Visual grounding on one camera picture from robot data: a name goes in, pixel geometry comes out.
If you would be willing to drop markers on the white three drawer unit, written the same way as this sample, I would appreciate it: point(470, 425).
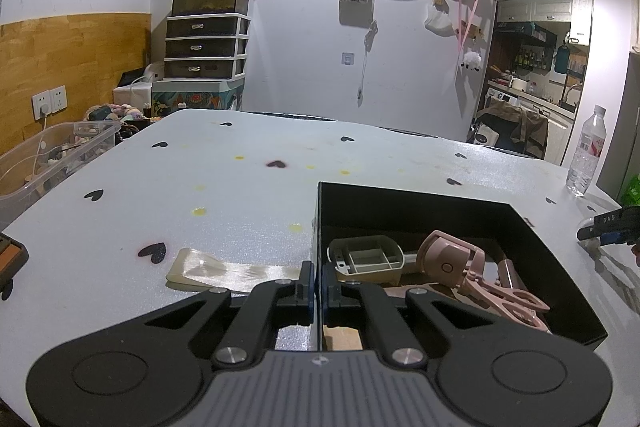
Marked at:
point(210, 47)

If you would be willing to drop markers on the cream satin ribbon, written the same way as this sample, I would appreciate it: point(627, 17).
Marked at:
point(195, 269)

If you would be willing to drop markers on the orange black device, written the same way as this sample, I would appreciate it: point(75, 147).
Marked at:
point(13, 257)

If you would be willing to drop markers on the gel polish bottle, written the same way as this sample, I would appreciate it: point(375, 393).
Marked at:
point(507, 276)

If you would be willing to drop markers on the pink eyelash curler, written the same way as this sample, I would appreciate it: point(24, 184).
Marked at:
point(511, 303)

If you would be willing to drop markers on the beige plastic scoop tool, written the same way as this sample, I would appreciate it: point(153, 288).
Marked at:
point(370, 259)

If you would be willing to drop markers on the clear plastic storage bin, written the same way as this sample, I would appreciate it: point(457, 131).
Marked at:
point(35, 167)

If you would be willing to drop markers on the pink round holder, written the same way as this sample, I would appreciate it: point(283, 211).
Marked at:
point(450, 261)

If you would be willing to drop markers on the white plush toy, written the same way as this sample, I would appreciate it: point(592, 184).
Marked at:
point(472, 60)

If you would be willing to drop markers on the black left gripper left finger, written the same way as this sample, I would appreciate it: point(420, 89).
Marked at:
point(149, 371)

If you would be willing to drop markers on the black storage box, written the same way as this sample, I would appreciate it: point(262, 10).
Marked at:
point(346, 210)

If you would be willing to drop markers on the white wall power socket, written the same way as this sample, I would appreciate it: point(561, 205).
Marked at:
point(49, 102)

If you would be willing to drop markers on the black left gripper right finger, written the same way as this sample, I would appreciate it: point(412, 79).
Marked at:
point(487, 370)

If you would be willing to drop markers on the clear plastic water bottle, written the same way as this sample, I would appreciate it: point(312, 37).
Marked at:
point(587, 154)

